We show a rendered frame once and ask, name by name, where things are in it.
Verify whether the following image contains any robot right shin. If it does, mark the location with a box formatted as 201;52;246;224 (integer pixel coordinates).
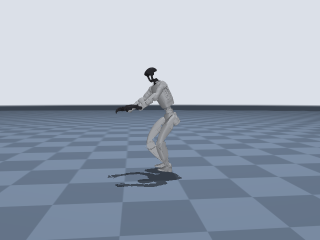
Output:
146;145;163;163

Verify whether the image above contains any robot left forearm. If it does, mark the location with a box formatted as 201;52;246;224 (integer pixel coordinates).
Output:
138;93;156;111

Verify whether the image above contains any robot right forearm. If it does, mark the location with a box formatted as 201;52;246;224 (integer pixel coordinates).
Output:
128;99;140;113

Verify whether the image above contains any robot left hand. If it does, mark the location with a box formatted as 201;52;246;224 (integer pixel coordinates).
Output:
123;104;142;111

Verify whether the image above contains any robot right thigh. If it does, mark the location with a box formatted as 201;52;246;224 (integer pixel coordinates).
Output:
146;117;165;149

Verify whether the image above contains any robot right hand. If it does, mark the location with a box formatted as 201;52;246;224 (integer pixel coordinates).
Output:
115;107;132;114

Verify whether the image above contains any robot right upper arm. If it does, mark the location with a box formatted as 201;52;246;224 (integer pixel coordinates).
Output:
138;86;153;104

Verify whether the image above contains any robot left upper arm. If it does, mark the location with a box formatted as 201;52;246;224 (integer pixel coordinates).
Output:
152;81;167;101

